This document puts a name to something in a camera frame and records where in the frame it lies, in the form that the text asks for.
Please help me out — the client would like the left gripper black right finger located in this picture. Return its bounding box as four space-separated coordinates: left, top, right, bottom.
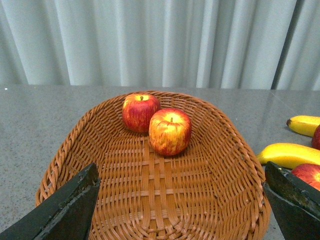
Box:
262 161 320 240

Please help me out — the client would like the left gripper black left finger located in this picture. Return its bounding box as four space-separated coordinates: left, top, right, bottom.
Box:
0 163 101 240

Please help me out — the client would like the large red apple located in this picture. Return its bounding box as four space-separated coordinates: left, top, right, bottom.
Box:
291 163 320 191

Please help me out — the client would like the yellow banana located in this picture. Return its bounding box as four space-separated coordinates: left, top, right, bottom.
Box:
256 142 320 169
286 115 320 137

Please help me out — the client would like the red apple on table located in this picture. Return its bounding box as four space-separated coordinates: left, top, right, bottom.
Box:
311 125 320 150

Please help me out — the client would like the left brown wicker basket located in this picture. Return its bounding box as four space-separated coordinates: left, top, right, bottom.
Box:
35 91 271 240

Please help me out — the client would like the dark red apple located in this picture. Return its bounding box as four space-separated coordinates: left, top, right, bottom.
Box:
122 93 161 133

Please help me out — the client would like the red yellow apple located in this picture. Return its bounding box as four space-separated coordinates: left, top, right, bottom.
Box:
148 108 192 156

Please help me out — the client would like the white pleated curtain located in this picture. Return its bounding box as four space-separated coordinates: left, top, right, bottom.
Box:
0 0 320 90

